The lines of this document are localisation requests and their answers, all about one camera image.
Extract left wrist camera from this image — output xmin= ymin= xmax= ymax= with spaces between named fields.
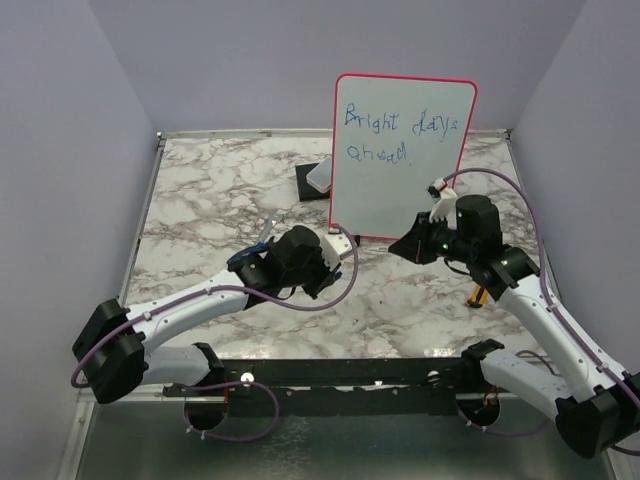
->
xmin=320 ymin=232 xmax=353 ymax=269

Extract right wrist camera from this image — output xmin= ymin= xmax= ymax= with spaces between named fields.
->
xmin=427 ymin=178 xmax=458 ymax=223

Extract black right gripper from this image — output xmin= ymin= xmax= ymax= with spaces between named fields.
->
xmin=391 ymin=210 xmax=476 ymax=264

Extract pink framed whiteboard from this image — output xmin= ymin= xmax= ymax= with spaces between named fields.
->
xmin=329 ymin=73 xmax=478 ymax=239

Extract yellow utility knife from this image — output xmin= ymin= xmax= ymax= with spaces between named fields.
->
xmin=466 ymin=286 xmax=488 ymax=309

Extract black flat box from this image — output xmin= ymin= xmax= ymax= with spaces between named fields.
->
xmin=294 ymin=160 xmax=332 ymax=202

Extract silver open-end wrench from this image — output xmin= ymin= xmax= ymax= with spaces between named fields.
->
xmin=257 ymin=213 xmax=281 ymax=244

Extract white grey eraser box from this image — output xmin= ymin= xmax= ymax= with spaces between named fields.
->
xmin=306 ymin=157 xmax=332 ymax=193

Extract aluminium table frame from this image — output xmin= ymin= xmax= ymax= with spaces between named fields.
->
xmin=78 ymin=132 xmax=613 ymax=479

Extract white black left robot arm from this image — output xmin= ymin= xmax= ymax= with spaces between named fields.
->
xmin=71 ymin=226 xmax=352 ymax=404

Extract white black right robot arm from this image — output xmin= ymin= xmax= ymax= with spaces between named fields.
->
xmin=389 ymin=195 xmax=639 ymax=458

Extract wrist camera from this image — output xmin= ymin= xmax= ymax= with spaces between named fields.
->
xmin=427 ymin=178 xmax=458 ymax=223
xmin=320 ymin=232 xmax=353 ymax=269

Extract blue handled pliers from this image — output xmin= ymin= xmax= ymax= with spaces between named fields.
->
xmin=227 ymin=242 xmax=267 ymax=265

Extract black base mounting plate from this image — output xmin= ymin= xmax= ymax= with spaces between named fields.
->
xmin=162 ymin=349 xmax=516 ymax=419

